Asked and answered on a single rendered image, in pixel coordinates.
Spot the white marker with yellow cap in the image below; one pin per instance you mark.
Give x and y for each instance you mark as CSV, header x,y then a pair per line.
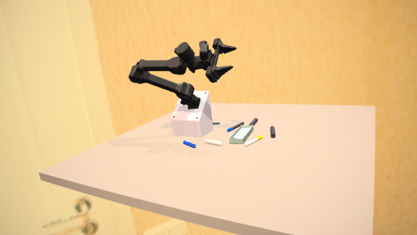
x,y
253,141

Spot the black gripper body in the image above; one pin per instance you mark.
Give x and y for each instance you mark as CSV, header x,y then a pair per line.
x,y
213,61

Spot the blue stylus with white tip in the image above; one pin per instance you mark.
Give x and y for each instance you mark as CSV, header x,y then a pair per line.
x,y
189,144

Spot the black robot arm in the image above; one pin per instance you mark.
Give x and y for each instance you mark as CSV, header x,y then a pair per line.
x,y
177,65

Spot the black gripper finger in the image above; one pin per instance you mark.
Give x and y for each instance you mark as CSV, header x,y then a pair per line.
x,y
220,71
226,48

